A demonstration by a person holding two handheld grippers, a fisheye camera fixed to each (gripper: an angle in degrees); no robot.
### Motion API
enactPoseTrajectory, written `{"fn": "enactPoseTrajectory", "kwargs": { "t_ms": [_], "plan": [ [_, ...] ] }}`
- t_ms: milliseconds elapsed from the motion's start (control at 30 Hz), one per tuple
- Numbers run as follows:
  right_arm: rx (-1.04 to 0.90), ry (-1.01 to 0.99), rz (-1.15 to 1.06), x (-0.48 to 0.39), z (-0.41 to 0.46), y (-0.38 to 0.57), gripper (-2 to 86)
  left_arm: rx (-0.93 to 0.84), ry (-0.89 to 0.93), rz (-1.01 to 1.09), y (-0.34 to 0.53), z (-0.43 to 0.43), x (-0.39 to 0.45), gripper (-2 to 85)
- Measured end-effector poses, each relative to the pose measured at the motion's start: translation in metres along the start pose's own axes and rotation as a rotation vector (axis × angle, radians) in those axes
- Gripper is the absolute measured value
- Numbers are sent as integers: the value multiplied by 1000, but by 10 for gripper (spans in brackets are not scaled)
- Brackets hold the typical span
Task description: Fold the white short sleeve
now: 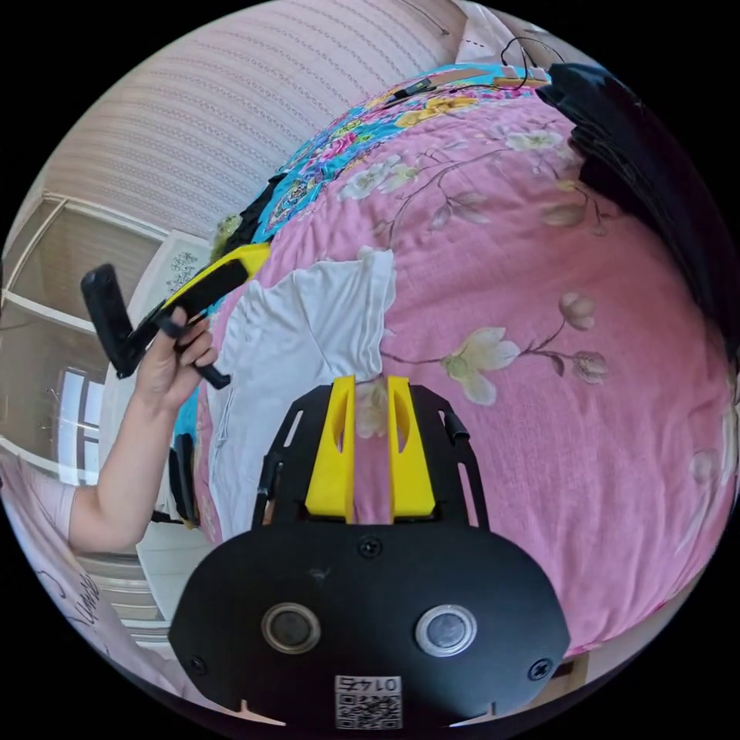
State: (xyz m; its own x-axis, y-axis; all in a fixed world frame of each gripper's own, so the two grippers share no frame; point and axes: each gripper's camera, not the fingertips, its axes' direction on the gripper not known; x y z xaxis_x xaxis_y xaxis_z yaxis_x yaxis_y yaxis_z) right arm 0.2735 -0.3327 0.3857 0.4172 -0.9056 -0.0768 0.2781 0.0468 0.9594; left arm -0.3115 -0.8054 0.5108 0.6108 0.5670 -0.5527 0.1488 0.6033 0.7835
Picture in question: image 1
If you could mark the window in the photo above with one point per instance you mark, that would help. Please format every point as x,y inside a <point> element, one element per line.
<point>81,416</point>

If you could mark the pile of clothes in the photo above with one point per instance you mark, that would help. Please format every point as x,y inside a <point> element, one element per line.
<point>642,173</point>

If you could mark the person's left forearm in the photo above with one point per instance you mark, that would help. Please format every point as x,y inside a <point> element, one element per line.
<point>124,480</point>

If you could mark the person's body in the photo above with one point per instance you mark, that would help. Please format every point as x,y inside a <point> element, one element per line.
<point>69,613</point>

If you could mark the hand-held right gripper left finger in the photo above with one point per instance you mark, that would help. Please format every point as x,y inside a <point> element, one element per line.
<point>331,457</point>

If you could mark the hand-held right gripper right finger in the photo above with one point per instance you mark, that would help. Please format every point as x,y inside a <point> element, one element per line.
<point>411,462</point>

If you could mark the bed with pink floral quilt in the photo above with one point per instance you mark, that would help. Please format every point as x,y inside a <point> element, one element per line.
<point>520,462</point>

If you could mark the white short sleeve shirt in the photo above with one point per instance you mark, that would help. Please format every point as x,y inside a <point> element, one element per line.
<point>289,324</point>

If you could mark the person's left hand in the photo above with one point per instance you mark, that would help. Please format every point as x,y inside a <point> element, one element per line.
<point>167,370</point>

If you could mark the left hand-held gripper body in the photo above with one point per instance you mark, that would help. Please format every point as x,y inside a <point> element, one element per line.
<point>214,289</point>

